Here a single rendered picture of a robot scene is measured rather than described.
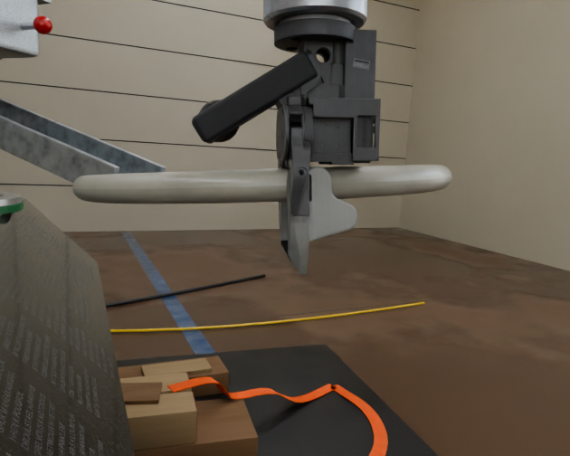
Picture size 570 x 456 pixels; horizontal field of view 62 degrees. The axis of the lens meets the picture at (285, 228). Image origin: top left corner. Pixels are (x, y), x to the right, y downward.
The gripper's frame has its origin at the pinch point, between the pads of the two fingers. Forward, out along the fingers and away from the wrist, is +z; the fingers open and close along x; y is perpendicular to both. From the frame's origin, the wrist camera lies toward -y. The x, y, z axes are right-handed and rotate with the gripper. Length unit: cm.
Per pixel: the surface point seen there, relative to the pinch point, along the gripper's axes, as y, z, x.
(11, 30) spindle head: -44, -32, 54
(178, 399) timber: -20, 61, 90
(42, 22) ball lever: -38, -33, 52
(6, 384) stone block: -26.7, 12.6, 2.5
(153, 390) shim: -28, 59, 93
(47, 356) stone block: -27.2, 14.8, 13.9
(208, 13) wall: -22, -171, 523
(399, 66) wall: 232, -135, 603
